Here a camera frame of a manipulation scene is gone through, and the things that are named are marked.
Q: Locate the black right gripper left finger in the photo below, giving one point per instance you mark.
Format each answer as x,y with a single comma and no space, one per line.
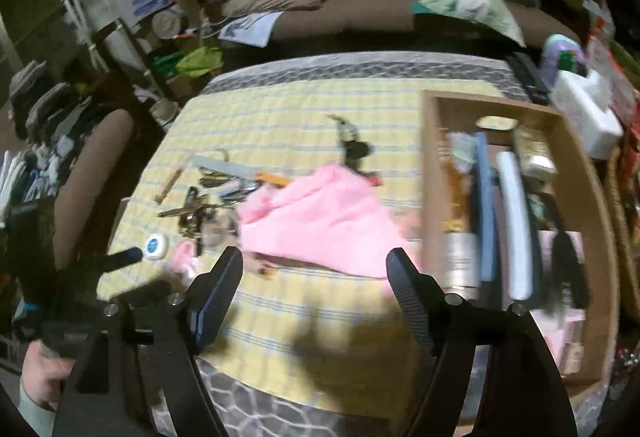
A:
105,394

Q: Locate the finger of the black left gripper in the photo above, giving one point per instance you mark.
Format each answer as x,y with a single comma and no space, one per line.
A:
87,271

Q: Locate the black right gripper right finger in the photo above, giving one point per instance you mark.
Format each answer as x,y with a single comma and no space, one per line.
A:
523,393

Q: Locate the gold metal hair claw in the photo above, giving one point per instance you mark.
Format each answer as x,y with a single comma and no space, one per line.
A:
191,215

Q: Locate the white nail file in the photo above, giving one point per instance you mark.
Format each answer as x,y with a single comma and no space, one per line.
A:
521,276

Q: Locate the black nail file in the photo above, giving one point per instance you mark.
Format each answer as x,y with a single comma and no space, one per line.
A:
486,224

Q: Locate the pink fabric cloth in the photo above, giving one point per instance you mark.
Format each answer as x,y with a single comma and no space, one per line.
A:
331,218

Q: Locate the person left hand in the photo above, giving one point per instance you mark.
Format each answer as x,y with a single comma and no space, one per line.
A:
43,373

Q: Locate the brown chair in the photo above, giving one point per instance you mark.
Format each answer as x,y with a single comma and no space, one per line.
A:
93,167

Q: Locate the yellow plaid table mat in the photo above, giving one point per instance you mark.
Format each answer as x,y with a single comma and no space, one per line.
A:
323,329

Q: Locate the tan cork-like stick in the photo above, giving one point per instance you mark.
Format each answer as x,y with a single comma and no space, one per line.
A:
167,185

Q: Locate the black comb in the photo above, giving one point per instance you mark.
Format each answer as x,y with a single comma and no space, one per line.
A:
567,269

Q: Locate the grey metal nail file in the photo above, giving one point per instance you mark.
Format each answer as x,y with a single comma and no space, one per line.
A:
223,167

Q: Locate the black hair clip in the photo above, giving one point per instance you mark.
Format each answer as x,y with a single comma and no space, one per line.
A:
355,150

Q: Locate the white paper sheet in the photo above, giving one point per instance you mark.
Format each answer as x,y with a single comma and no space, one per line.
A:
253,30

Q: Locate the white tissue box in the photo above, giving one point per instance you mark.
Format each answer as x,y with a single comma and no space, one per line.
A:
585,102

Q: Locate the black remote control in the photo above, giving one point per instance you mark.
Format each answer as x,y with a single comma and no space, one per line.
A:
527,74

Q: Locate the orange handled tool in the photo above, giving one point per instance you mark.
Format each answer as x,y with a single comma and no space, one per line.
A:
272,180

